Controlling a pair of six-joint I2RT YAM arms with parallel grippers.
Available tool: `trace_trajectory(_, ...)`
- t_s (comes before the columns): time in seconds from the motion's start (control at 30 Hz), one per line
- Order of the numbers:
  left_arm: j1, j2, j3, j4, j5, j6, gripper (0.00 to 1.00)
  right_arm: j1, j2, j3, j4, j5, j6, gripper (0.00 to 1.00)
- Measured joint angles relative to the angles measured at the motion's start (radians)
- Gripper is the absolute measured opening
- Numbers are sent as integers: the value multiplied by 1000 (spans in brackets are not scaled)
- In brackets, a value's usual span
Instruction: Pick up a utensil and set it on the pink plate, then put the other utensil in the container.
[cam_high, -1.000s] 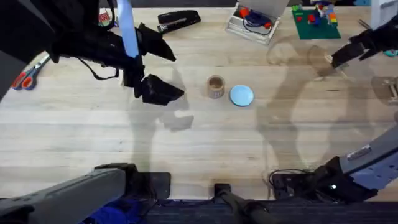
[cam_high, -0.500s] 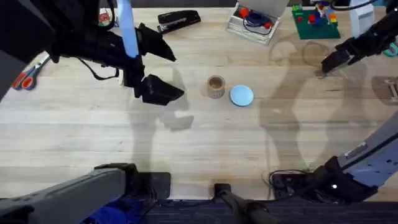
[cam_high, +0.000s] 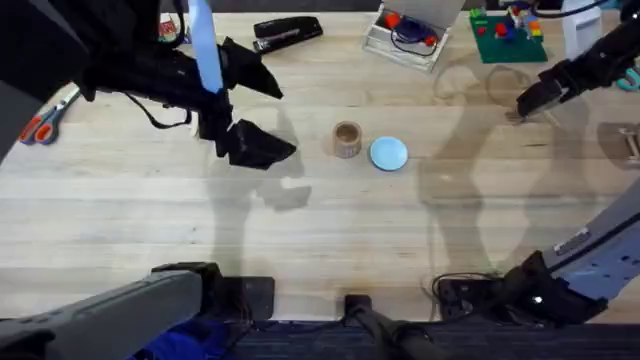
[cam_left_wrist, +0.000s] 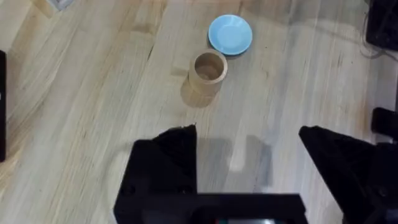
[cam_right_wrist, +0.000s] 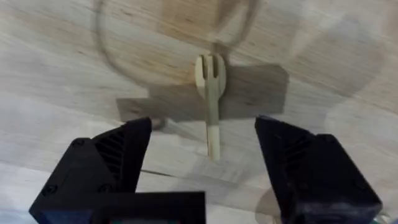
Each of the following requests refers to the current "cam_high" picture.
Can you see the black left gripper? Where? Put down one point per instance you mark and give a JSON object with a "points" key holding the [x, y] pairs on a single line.
{"points": [[165, 80]]}

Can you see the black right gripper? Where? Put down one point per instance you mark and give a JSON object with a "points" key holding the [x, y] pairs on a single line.
{"points": [[570, 75]]}

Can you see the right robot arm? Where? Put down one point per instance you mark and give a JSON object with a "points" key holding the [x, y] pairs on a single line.
{"points": [[600, 260]]}

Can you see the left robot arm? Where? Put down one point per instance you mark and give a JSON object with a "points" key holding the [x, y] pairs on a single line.
{"points": [[100, 320]]}

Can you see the left wrist upright flat plate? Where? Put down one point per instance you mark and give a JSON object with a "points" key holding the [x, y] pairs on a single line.
{"points": [[206, 50]]}

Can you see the brown round container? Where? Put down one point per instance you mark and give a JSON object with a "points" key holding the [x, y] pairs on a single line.
{"points": [[347, 139]]}

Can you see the small round plate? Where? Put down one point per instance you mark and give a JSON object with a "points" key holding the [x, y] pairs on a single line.
{"points": [[388, 153]]}

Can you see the green board with toy blocks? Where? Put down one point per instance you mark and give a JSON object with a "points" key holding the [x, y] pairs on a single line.
{"points": [[507, 45]]}

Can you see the white plastic box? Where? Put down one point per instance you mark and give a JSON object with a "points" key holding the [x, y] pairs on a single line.
{"points": [[580, 27]]}

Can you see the black stapler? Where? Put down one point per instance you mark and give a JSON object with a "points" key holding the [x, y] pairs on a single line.
{"points": [[287, 32]]}

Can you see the metal tool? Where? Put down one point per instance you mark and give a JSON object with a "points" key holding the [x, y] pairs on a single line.
{"points": [[631, 142]]}

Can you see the red and green packet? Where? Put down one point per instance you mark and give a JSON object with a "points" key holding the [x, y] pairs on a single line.
{"points": [[168, 29]]}

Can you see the blue cloth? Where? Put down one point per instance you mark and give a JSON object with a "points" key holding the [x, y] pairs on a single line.
{"points": [[185, 342]]}

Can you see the black stand pole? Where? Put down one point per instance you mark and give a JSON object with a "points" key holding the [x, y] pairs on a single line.
{"points": [[385, 330]]}

